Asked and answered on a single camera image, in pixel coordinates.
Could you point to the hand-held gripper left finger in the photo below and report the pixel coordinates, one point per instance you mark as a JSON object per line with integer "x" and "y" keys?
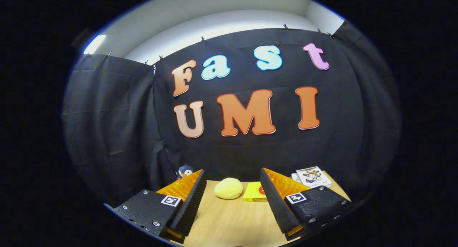
{"x": 189, "y": 211}

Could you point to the yellow book with red circle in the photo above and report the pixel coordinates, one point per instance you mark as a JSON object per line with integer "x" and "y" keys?
{"x": 252, "y": 191}

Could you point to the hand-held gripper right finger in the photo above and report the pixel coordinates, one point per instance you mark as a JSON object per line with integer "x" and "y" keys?
{"x": 277, "y": 209}

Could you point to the penguin plush toy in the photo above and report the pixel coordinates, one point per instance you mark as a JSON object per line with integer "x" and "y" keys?
{"x": 185, "y": 172}

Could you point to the yellow round plush cushion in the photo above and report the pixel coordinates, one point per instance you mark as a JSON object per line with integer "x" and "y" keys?
{"x": 229, "y": 188}

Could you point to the row of black cloth clips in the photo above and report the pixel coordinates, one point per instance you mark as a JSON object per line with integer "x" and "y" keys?
{"x": 202, "y": 39}

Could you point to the ceiling light panel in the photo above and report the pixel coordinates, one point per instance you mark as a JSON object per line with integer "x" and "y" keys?
{"x": 94, "y": 44}

